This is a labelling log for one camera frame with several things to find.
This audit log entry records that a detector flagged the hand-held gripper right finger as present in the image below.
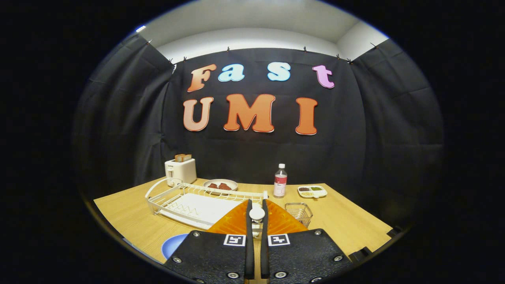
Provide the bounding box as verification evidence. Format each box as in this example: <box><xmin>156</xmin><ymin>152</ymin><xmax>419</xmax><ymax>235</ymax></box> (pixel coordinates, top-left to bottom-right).
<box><xmin>260</xmin><ymin>199</ymin><xmax>354</xmax><ymax>282</ymax></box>

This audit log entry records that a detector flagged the white dish with meat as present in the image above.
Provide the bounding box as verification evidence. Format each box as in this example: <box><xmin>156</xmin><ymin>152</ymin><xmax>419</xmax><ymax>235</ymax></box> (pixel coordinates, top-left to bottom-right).
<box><xmin>203</xmin><ymin>179</ymin><xmax>238</xmax><ymax>194</ymax></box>

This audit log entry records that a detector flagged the white wire dish rack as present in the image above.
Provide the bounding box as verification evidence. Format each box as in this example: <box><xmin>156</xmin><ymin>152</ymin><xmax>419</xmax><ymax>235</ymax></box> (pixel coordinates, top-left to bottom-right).
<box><xmin>145</xmin><ymin>178</ymin><xmax>269</xmax><ymax>230</ymax></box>

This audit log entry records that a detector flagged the metal wire basket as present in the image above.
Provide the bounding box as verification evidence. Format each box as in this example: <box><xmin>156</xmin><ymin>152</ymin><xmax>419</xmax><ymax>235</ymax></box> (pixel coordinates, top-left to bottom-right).
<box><xmin>284</xmin><ymin>202</ymin><xmax>313</xmax><ymax>228</ymax></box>

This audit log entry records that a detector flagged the white divided dish with beans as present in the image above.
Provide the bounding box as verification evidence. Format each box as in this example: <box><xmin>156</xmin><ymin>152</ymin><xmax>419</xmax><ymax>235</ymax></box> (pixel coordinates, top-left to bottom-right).
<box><xmin>297</xmin><ymin>185</ymin><xmax>328</xmax><ymax>198</ymax></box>

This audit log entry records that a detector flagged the light blue plate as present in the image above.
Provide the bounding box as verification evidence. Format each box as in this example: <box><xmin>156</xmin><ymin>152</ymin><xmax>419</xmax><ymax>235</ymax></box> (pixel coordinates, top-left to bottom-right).
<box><xmin>161</xmin><ymin>234</ymin><xmax>190</xmax><ymax>260</ymax></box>

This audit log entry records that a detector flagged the white handled spoon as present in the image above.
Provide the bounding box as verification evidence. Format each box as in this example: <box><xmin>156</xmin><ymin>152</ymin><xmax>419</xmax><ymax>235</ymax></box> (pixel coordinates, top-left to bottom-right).
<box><xmin>249</xmin><ymin>208</ymin><xmax>266</xmax><ymax>239</ymax></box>

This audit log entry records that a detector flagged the clear bottle with red label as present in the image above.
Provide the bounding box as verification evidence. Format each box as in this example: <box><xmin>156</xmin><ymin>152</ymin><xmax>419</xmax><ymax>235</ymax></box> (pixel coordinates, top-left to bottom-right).
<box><xmin>273</xmin><ymin>164</ymin><xmax>288</xmax><ymax>198</ymax></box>

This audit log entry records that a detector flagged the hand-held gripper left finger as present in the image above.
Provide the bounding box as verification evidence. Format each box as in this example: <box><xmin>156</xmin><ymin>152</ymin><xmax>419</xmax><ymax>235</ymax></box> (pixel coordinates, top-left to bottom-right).
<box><xmin>164</xmin><ymin>199</ymin><xmax>255</xmax><ymax>282</ymax></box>

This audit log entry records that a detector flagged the white toaster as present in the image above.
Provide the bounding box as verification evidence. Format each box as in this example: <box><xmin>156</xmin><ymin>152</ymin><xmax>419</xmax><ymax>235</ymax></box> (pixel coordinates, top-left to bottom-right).
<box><xmin>165</xmin><ymin>158</ymin><xmax>197</xmax><ymax>187</ymax></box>

